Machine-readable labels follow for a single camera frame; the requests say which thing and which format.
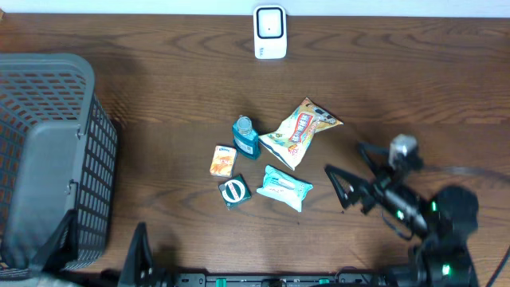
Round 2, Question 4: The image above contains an orange tissue packet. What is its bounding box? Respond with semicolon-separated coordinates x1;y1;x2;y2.
210;145;237;178

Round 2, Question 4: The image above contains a green square box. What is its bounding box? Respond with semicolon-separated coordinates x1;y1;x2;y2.
218;175;252;210

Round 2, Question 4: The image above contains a grey plastic shopping basket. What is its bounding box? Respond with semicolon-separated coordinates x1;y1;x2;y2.
1;53;119;272

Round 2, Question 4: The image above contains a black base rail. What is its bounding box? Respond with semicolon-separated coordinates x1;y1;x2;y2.
113;269;396;287

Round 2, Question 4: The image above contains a white barcode scanner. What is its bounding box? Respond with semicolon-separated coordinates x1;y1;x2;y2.
253;5;288;60

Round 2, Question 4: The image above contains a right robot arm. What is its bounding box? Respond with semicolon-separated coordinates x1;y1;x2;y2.
324;136;479;286

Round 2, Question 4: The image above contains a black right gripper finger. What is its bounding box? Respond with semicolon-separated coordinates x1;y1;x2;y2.
324;165;369;209
357;142;393;174

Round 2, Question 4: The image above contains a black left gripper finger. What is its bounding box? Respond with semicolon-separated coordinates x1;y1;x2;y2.
29;210;78;273
118;222;154;287

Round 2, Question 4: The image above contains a blue mouthwash bottle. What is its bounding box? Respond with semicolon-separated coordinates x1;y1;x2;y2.
232;116;261;159

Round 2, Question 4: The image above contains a yellow wet wipes pack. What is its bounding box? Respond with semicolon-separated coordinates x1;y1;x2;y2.
259;97;343;171

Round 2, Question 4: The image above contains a teal wet wipes pack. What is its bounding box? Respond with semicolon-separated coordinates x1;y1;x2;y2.
257;165;313;212

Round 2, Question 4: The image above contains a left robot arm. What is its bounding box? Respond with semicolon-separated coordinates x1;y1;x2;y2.
1;210;175;287

